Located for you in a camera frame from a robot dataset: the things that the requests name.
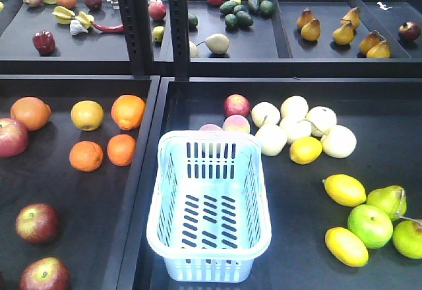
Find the light blue plastic basket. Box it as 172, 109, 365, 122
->
146, 130, 272, 283

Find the red apple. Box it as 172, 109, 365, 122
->
1, 117, 28, 158
19, 257, 71, 290
15, 203, 59, 245

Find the yellow lemon near basket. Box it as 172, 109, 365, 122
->
289, 136, 322, 165

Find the large orange far right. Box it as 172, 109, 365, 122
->
111, 94, 146, 131

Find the small orange right lower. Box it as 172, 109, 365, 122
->
107, 134, 136, 167

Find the small orange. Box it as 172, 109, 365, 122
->
107, 134, 136, 167
69, 140, 104, 172

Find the rear black display tray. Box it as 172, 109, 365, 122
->
1, 0, 421, 77

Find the small orange right inner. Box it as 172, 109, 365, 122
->
69, 140, 104, 172

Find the red chili pepper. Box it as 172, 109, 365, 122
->
91, 22, 124, 34

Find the black wood fruit display table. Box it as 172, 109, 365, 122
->
1, 75, 160, 289

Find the white garlic bulb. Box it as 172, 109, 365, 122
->
69, 19, 88, 36

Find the orange behind centre apple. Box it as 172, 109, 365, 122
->
10, 96, 52, 131

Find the red bell pepper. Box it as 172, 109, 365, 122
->
32, 30, 56, 55

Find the green apple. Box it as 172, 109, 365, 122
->
347, 204, 393, 249

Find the black metal rack post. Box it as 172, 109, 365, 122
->
118, 0, 154, 76

